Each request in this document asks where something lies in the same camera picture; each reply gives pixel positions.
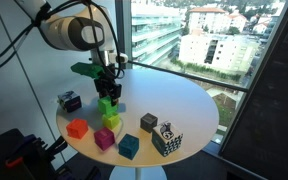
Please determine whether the grey rubber block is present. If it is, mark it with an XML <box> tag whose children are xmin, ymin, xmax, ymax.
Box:
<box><xmin>140</xmin><ymin>112</ymin><xmax>159</xmax><ymax>134</ymax></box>

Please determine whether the white apartment building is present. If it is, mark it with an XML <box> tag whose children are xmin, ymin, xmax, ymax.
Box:
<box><xmin>178</xmin><ymin>32</ymin><xmax>262</xmax><ymax>75</ymax></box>

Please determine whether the black equipment stand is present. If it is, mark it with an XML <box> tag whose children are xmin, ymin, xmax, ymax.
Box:
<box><xmin>0</xmin><ymin>128</ymin><xmax>102</xmax><ymax>180</ymax></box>

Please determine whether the teal rubber block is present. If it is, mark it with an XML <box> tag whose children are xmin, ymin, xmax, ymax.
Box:
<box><xmin>118</xmin><ymin>133</ymin><xmax>140</xmax><ymax>161</ymax></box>

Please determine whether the glass office building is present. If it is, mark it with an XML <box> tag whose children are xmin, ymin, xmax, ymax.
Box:
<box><xmin>131</xmin><ymin>3</ymin><xmax>184</xmax><ymax>68</ymax></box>

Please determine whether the dark window railing bar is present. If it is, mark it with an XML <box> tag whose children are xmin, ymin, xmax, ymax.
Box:
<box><xmin>126</xmin><ymin>60</ymin><xmax>250</xmax><ymax>93</ymax></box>

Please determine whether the dark perforated panel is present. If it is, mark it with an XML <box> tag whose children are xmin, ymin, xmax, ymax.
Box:
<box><xmin>218</xmin><ymin>0</ymin><xmax>288</xmax><ymax>180</ymax></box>

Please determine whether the magenta rubber block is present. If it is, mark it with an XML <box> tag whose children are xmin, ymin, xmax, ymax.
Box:
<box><xmin>93</xmin><ymin>126</ymin><xmax>116</xmax><ymax>152</ymax></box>

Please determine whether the white table pedestal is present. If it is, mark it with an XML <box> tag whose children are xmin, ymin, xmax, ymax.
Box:
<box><xmin>108</xmin><ymin>165</ymin><xmax>168</xmax><ymax>180</ymax></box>

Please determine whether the lime green rubber block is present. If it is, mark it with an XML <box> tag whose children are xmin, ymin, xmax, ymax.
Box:
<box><xmin>102</xmin><ymin>113</ymin><xmax>121</xmax><ymax>131</ymax></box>

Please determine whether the orange rubber block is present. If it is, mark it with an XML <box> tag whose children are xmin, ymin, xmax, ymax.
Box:
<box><xmin>66</xmin><ymin>118</ymin><xmax>89</xmax><ymax>140</ymax></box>

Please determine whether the owl print fabric cube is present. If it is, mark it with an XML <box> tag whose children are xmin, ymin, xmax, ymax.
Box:
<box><xmin>151</xmin><ymin>120</ymin><xmax>184</xmax><ymax>158</ymax></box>

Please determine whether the zebra print fabric cube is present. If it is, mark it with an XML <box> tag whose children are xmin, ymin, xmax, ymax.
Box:
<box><xmin>57</xmin><ymin>90</ymin><xmax>83</xmax><ymax>113</ymax></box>

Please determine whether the red roofed white building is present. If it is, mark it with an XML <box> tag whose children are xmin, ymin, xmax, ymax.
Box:
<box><xmin>187</xmin><ymin>7</ymin><xmax>232</xmax><ymax>35</ymax></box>

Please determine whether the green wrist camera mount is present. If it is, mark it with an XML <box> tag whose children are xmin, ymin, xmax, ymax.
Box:
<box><xmin>70</xmin><ymin>61</ymin><xmax>105</xmax><ymax>80</ymax></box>

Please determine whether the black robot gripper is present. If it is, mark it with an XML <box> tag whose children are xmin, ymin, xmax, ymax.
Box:
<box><xmin>93</xmin><ymin>77</ymin><xmax>123</xmax><ymax>108</ymax></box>

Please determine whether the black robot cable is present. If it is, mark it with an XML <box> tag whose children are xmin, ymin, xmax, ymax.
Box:
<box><xmin>0</xmin><ymin>0</ymin><xmax>85</xmax><ymax>76</ymax></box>
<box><xmin>83</xmin><ymin>0</ymin><xmax>124</xmax><ymax>81</ymax></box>

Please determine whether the dark window frame post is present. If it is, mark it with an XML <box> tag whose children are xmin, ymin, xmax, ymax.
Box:
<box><xmin>114</xmin><ymin>0</ymin><xmax>133</xmax><ymax>70</ymax></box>

